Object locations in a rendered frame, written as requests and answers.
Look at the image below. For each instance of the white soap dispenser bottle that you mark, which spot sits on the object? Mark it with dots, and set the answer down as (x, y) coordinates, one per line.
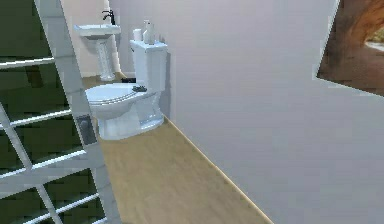
(149, 33)

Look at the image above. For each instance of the small black object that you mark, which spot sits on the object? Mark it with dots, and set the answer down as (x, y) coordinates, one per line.
(139, 88)

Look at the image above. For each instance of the small clear bottle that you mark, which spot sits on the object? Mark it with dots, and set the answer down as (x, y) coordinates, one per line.
(162, 39)

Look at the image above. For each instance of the white toilet paper roll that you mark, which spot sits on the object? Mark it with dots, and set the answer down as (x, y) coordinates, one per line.
(137, 34)

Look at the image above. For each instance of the white glazed room door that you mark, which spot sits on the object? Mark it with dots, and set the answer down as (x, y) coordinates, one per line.
(71, 86)

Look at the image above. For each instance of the black faucet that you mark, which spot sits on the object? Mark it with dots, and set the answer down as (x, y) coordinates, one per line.
(109, 15)

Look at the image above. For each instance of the white pedestal sink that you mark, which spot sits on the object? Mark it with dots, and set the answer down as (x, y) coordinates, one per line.
(100, 36)

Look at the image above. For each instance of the brown framed wall picture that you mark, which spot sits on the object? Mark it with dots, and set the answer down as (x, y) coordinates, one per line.
(353, 46)

